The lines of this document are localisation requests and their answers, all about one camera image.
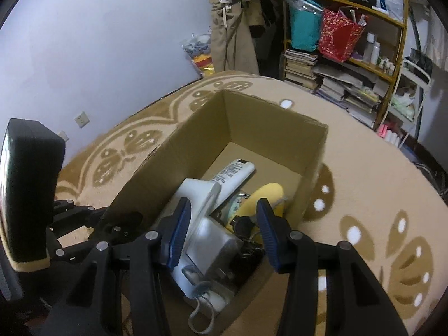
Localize red gift bag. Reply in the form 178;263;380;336
318;6;368;63

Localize pale green packets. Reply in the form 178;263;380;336
390;93;417;121

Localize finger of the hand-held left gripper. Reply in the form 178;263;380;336
47;212;143;265
52;199;106;225

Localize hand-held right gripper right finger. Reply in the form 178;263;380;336
255;198;408;336

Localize white square charger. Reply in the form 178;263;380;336
184;215;246;284

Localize plastic bag of toys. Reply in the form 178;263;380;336
180;33;214;78

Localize teal bag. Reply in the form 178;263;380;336
289;0;324;51

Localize pile of books and papers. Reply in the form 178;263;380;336
313;64;384;127

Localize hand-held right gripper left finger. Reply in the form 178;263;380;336
38;197;192;336

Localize pink and white bottles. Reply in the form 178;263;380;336
378;122;403;146

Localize dark brown coat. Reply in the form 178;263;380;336
245;0;284;37

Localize white tube with text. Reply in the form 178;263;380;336
209;159;255;204

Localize wooden shelf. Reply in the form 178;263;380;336
280;0;410;132

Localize white box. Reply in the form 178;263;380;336
154;178;222;239

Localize brown cardboard box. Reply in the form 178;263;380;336
98;89;329;336

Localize yellow oval case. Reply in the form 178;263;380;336
224;182;286;246

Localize white power bank with strap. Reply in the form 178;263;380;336
171;259;239;335

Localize beige brown flower blanket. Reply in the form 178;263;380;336
54;70;448;336

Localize bunch of black keys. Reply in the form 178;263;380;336
233;215;267;253

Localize stack of old books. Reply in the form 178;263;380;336
283;49;321;93

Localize black pouch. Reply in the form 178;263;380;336
409;47;433;74

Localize white trolley cart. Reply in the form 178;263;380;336
385;58;433;148

